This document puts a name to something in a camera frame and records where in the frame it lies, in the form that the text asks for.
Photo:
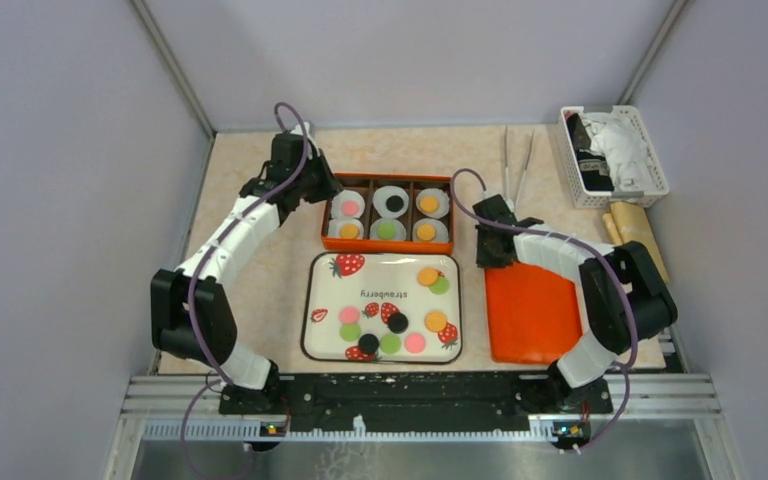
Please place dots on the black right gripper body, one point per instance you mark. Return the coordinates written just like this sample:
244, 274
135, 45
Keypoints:
486, 256

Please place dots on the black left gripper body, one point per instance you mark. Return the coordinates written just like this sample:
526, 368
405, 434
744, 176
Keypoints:
315, 181

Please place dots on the pink sandwich cookie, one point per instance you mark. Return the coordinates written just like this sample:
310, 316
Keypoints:
415, 343
349, 315
350, 208

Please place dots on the yellow round biscuit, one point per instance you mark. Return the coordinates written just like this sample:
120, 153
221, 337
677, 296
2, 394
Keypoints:
349, 231
428, 276
426, 232
435, 321
429, 205

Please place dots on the orange cookie box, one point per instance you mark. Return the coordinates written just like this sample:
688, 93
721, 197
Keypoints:
366, 184

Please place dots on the orange box lid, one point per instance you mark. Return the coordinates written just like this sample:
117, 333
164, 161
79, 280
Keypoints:
532, 314

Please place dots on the black sandwich cookie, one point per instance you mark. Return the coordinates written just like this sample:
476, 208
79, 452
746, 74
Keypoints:
368, 344
395, 205
397, 323

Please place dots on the green sandwich cookie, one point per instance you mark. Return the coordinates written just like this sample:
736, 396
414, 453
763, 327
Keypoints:
387, 230
440, 286
350, 332
390, 344

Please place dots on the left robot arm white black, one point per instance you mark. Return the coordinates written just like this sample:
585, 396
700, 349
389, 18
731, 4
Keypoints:
191, 316

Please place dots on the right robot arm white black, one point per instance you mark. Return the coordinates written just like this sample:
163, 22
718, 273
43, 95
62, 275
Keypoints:
620, 289

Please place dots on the white paper cup liner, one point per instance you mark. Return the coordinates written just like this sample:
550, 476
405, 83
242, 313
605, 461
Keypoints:
381, 194
442, 230
346, 195
442, 196
334, 224
402, 233

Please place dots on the white plastic basket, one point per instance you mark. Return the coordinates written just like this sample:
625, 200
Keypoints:
583, 198

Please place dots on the black cloth in basket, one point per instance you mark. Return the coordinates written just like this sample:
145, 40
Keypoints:
593, 167

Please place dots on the tan paper bag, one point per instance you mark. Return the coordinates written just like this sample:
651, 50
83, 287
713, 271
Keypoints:
627, 222

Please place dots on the white strawberry print tray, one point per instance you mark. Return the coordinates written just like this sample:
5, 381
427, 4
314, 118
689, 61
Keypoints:
380, 284

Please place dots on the white crumpled cloth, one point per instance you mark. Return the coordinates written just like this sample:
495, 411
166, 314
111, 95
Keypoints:
614, 136

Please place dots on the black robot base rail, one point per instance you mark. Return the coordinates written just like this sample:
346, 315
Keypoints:
413, 402

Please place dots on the aluminium frame rail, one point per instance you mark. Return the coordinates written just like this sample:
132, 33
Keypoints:
186, 407

